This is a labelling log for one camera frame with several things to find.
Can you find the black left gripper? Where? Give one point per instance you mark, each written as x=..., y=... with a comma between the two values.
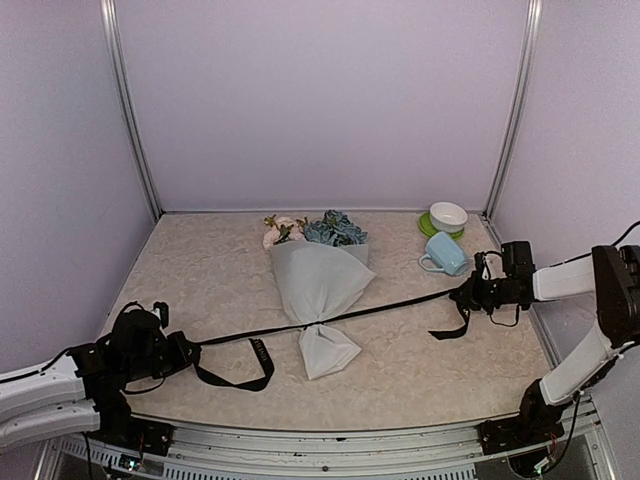
x=182, y=359

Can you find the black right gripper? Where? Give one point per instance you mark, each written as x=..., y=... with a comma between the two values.
x=471, y=294

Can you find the light blue ceramic mug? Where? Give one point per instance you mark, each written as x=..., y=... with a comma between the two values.
x=444, y=255

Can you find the blue fake hydrangea stem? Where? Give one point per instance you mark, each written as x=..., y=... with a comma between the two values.
x=335, y=229

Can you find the white wrapping paper sheet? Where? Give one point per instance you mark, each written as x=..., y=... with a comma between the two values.
x=316, y=283

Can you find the pink fake rose stem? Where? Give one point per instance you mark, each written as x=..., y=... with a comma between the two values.
x=302, y=223
x=280, y=229

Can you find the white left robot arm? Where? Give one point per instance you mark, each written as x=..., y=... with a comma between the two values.
x=84, y=389

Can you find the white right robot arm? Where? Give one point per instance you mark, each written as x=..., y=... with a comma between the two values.
x=600, y=287

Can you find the white ceramic bowl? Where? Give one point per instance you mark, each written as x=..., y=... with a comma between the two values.
x=448, y=217

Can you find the green round saucer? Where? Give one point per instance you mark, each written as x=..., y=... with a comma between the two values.
x=427, y=228

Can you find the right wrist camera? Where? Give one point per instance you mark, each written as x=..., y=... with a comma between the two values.
x=482, y=268

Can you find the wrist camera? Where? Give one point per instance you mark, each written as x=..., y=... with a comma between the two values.
x=161, y=311
x=482, y=268

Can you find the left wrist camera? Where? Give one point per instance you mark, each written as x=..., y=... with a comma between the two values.
x=161, y=311

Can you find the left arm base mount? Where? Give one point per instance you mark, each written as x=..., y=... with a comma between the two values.
x=134, y=433

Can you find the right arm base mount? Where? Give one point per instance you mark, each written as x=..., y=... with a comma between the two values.
x=536, y=422

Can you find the aluminium front rail frame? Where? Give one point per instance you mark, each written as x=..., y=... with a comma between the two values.
x=198, y=451

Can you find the right aluminium corner post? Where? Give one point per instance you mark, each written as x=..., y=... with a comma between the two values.
x=517, y=108

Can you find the aluminium corner post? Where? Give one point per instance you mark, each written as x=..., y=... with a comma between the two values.
x=517, y=108
x=109, y=16

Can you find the left aluminium corner post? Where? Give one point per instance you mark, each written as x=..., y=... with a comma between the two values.
x=109, y=16

